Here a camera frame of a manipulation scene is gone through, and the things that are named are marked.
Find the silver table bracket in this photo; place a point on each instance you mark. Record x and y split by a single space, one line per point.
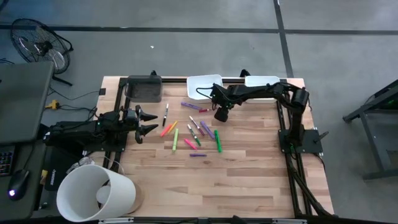
289 221
115 220

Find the white marker maroon cap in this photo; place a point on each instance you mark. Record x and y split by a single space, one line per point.
196 125

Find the small black bracket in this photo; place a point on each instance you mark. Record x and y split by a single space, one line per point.
102 91

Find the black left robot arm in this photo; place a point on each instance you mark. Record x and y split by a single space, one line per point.
77 130

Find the grey laptop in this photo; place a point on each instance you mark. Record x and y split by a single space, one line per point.
25 99

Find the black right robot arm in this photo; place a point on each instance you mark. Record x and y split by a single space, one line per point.
280 90

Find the white marker green cap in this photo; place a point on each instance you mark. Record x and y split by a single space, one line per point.
193 135

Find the long purple marker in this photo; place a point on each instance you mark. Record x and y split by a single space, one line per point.
191 106

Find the black metal stand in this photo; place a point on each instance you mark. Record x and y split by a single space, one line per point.
382 174

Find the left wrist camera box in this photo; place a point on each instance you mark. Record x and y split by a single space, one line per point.
131 116

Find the white plastic bin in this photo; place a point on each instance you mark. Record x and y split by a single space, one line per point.
199 84
258 80

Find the backlit keyboard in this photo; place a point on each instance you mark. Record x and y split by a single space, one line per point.
6 161

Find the white light bulb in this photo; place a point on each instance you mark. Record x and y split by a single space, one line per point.
103 194

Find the yellow marker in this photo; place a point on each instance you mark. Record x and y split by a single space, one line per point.
173 125

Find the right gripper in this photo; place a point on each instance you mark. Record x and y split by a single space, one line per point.
222 105

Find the black marker white cap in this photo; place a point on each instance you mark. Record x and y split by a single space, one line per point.
164 118

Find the black table clamp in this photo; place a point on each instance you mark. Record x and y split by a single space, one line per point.
244 73
153 73

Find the light green highlighter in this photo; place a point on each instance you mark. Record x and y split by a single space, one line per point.
175 140

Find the black mat white print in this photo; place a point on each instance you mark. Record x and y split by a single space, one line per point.
59 168

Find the red marker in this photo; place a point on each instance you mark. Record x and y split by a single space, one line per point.
204 110

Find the short purple marker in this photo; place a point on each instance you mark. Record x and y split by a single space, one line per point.
198 155

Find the grey translucent plastic bin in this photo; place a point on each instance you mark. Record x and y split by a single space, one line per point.
143 90

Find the white lamp shade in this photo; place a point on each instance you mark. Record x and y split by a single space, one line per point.
77 186

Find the purple highlighter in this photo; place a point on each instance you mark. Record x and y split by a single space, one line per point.
207 129

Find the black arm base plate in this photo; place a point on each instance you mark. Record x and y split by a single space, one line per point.
311 141
118 146

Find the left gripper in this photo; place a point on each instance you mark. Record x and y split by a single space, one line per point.
138 124

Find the black computer mouse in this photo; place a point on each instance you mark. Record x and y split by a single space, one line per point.
18 185

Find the black floor fan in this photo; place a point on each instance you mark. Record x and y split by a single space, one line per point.
40 46

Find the dark grey desk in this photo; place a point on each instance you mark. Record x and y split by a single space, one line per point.
31 186

